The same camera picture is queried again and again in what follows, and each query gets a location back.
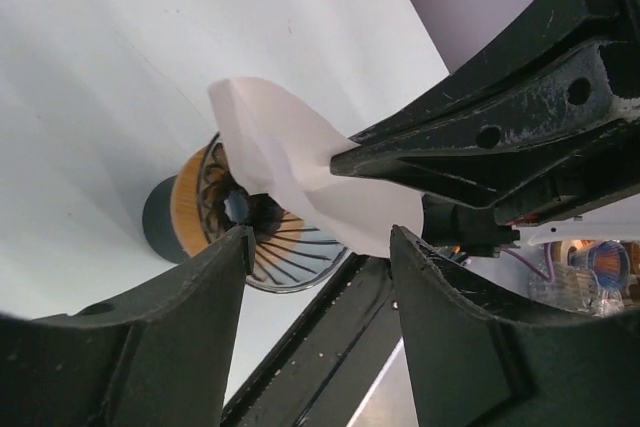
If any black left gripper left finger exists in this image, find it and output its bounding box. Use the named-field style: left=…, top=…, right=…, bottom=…
left=1, top=226, right=255, bottom=426

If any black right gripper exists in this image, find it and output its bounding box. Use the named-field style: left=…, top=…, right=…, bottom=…
left=330, top=0, right=639, bottom=246

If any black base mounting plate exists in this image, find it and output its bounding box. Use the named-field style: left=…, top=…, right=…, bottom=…
left=221, top=255, right=401, bottom=427

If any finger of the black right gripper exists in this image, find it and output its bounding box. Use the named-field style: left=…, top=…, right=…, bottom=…
left=351, top=0, right=622, bottom=145

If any smoked glass dripper cone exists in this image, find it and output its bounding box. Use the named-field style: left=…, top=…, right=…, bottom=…
left=196, top=134, right=349, bottom=294

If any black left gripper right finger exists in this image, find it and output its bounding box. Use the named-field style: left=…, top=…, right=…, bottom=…
left=390, top=226, right=639, bottom=426

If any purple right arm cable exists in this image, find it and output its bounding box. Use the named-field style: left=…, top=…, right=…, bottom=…
left=499, top=241, right=556, bottom=283

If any wooden dripper collar ring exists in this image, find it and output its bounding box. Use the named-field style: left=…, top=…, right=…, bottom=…
left=170, top=144, right=306, bottom=259

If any white paper coffee filter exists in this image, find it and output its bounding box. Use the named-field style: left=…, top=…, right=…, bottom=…
left=208, top=77, right=424, bottom=258

